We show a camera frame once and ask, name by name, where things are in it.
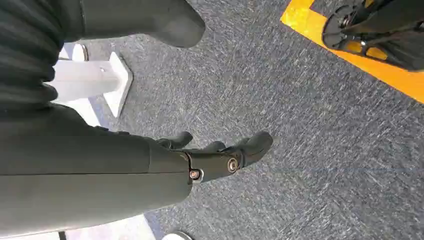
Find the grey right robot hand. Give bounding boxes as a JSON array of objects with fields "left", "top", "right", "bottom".
[{"left": 0, "top": 0, "right": 275, "bottom": 239}]

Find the white table panel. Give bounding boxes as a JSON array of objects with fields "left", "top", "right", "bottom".
[{"left": 0, "top": 214, "right": 157, "bottom": 240}]

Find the white table leg with foot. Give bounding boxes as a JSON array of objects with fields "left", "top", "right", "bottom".
[{"left": 47, "top": 43, "right": 134, "bottom": 127}]

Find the white round furniture foot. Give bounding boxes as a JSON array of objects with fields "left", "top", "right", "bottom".
[{"left": 161, "top": 231, "right": 194, "bottom": 240}]

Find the ribbed grey right arm sleeve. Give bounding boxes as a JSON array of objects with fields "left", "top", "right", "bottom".
[{"left": 0, "top": 0, "right": 84, "bottom": 112}]

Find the yellow floor tape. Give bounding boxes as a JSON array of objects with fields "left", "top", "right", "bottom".
[{"left": 279, "top": 0, "right": 424, "bottom": 104}]

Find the black robot foot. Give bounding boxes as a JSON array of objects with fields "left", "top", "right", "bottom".
[{"left": 321, "top": 0, "right": 424, "bottom": 72}]

